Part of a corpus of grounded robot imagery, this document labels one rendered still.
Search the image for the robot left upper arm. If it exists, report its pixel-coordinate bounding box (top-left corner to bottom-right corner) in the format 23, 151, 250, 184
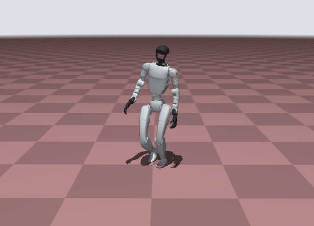
168, 68, 179, 96

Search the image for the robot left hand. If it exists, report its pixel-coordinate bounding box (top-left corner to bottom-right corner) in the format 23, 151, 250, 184
170, 108, 177, 128

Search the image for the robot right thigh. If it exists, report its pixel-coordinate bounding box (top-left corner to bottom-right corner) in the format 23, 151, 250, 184
139, 104, 153, 146

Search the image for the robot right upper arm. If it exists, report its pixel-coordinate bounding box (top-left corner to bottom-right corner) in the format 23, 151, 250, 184
137, 63, 151, 87

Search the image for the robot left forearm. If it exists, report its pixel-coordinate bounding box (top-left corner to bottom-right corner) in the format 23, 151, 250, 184
171, 89, 180, 113

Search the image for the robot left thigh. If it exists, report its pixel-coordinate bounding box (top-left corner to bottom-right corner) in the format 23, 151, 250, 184
155, 104, 172, 146

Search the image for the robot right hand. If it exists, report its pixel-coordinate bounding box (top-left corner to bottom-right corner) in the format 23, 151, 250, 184
124, 97, 135, 114

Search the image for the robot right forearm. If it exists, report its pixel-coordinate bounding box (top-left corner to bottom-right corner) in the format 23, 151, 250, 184
131, 80, 141, 102

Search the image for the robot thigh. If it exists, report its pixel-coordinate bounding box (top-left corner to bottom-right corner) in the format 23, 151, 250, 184
155, 104, 172, 146
139, 104, 153, 146

